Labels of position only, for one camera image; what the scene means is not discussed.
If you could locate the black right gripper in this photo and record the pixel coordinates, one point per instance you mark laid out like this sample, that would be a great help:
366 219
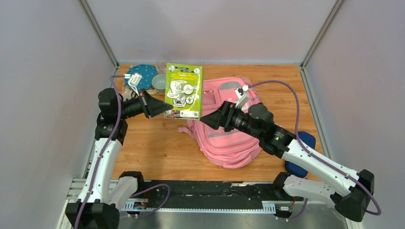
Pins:
219 119

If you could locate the light green bowl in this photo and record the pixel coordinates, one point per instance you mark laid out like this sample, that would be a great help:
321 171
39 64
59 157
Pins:
159 81

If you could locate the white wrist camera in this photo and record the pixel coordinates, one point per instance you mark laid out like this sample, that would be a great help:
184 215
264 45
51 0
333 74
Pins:
133 81
244 100

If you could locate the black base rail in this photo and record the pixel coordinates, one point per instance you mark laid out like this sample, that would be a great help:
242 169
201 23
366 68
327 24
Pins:
185 196

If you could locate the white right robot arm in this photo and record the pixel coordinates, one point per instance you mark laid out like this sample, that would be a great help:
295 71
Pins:
349 191

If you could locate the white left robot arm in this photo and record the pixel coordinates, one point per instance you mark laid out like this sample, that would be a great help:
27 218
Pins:
98 206

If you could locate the blue dotted plate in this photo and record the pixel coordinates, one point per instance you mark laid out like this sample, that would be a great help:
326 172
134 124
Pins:
147 71

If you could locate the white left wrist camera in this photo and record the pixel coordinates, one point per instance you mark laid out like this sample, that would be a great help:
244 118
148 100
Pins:
133 81

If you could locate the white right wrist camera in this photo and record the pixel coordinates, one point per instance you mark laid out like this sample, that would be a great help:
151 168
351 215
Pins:
244 100

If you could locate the green comic book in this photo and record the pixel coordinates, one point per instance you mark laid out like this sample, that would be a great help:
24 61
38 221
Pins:
183 91

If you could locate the pink backpack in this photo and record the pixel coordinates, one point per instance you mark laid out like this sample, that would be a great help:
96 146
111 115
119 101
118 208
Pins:
229 150

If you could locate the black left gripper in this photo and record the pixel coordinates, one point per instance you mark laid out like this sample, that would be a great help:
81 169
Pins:
150 106

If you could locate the clear drinking glass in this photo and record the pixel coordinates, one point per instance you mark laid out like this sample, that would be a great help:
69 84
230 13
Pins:
162 62

